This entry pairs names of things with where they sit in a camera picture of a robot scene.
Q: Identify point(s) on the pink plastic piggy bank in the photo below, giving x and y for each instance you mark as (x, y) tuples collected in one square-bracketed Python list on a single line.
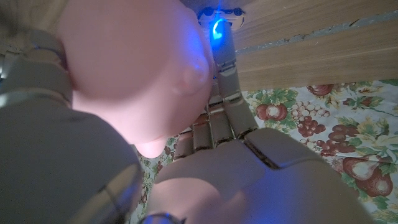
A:
[(136, 68)]

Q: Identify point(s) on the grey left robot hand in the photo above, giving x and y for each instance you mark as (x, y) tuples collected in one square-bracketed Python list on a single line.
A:
[(217, 174)]

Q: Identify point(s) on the floral fruit print backdrop cloth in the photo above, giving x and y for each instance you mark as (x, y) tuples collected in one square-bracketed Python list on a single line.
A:
[(342, 130)]

